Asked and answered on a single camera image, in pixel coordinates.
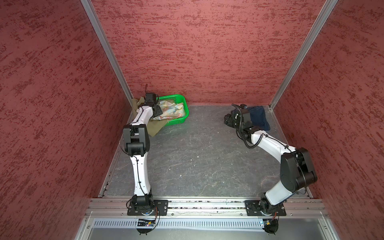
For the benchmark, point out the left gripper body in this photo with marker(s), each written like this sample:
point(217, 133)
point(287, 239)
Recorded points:
point(158, 111)

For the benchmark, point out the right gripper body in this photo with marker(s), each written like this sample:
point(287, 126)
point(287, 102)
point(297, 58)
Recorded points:
point(233, 122)

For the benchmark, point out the pastel patterned skirt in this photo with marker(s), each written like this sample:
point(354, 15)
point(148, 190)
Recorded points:
point(171, 110)

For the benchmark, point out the olive green skirt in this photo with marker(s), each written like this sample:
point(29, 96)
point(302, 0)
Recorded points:
point(153, 126)

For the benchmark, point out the blue denim skirt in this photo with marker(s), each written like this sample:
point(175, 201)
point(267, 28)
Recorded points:
point(258, 118)

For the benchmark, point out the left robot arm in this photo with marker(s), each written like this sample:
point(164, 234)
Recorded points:
point(136, 144)

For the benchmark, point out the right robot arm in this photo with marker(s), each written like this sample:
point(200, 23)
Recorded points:
point(297, 170)

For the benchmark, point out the green plastic basket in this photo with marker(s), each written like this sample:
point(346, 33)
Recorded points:
point(177, 99)

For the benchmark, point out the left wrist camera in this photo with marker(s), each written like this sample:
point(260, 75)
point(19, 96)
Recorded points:
point(151, 99)

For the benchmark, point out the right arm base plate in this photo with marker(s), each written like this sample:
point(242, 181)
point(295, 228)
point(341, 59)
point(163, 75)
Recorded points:
point(252, 207)

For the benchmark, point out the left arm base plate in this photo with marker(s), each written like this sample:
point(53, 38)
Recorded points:
point(159, 208)

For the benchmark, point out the white slotted cable duct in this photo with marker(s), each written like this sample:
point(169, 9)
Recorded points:
point(191, 224)

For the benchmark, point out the aluminium front rail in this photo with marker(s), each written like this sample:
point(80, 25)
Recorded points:
point(207, 208)

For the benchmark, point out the left aluminium corner post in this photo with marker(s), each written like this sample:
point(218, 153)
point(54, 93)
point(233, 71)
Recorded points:
point(97, 26)

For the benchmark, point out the aluminium corner post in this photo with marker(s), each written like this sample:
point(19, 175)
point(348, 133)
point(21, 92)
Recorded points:
point(97, 26)
point(316, 28)

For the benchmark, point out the right aluminium corner post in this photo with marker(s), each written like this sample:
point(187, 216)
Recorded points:
point(316, 28)

